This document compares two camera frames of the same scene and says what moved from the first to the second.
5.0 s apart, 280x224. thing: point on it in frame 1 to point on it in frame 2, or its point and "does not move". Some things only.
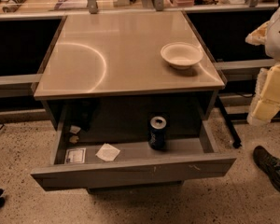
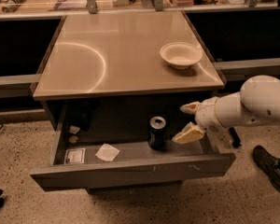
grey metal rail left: (13, 86) does not move
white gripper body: (278, 37) to (205, 115)
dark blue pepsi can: (157, 133) does not move
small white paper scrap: (75, 129) does not move
